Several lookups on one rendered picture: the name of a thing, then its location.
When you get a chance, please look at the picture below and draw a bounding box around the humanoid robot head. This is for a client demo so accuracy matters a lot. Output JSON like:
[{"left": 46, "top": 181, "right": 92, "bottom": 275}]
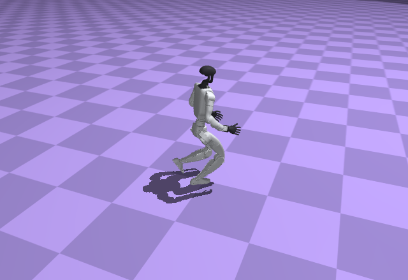
[{"left": 198, "top": 66, "right": 216, "bottom": 89}]

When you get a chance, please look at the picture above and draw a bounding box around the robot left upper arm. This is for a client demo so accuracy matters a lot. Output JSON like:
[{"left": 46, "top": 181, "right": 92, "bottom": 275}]
[{"left": 189, "top": 83, "right": 200, "bottom": 107}]

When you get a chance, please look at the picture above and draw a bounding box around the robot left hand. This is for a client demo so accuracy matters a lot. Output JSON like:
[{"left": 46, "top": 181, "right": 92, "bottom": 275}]
[{"left": 211, "top": 111, "right": 223, "bottom": 122}]

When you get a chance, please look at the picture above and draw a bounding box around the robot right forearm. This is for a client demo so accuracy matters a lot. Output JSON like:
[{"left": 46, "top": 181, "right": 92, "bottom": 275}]
[{"left": 208, "top": 116, "right": 228, "bottom": 131}]

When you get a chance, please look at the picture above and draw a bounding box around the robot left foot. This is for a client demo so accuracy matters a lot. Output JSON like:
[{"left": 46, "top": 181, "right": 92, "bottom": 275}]
[{"left": 173, "top": 158, "right": 184, "bottom": 173}]

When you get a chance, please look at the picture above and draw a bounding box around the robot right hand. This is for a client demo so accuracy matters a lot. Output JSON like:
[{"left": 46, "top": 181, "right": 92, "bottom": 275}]
[{"left": 223, "top": 123, "right": 241, "bottom": 135}]

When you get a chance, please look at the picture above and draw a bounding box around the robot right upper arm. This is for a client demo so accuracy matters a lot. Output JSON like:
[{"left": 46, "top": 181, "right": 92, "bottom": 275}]
[{"left": 204, "top": 91, "right": 215, "bottom": 124}]

